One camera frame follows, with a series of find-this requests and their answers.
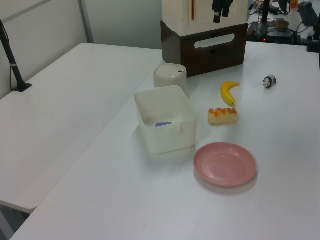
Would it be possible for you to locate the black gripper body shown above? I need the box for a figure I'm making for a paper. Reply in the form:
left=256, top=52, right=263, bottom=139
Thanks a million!
left=211, top=0, right=235, bottom=11

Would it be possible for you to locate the cream lidded cup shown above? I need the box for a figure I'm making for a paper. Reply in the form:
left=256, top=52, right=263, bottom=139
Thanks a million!
left=153, top=63, right=188, bottom=92

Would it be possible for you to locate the cream cabinet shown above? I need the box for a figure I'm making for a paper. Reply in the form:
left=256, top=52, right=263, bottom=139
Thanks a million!
left=161, top=0, right=249, bottom=36

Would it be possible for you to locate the dark brown drawer box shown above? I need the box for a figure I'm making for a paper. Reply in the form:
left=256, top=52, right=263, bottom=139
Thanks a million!
left=160, top=19, right=248, bottom=79

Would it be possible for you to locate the brown tape roll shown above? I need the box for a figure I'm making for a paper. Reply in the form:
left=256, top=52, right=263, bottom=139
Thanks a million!
left=274, top=19, right=290, bottom=30

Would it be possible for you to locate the black device with red light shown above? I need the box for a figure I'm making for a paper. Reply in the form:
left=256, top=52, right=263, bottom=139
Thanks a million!
left=264, top=29, right=302, bottom=45

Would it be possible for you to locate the yellow banana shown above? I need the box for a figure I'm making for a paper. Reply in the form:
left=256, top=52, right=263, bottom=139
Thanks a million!
left=220, top=80, right=241, bottom=107

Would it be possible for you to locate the panda figurine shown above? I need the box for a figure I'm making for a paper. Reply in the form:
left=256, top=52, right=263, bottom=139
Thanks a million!
left=262, top=74, right=278, bottom=90

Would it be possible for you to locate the toy bread with orange glaze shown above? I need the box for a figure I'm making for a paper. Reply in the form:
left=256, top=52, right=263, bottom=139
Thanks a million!
left=207, top=107, right=238, bottom=126

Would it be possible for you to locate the blue cube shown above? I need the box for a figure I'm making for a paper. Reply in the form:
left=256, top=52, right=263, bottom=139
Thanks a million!
left=154, top=121, right=174, bottom=129

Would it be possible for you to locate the white plastic storage bin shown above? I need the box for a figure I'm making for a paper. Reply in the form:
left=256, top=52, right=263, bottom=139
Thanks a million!
left=133, top=84, right=199, bottom=155

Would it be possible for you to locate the pink plastic plate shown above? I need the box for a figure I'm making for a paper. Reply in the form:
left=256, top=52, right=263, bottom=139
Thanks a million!
left=193, top=141, right=258, bottom=189

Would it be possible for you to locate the black pole with base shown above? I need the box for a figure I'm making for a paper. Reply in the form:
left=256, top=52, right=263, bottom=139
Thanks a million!
left=0, top=18, right=33, bottom=92

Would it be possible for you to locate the white drawer handle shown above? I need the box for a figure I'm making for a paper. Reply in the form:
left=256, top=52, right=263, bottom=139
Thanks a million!
left=194, top=33, right=236, bottom=49

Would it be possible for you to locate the black camera stand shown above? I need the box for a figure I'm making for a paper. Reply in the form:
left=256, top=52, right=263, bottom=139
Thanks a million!
left=305, top=14, right=320, bottom=53

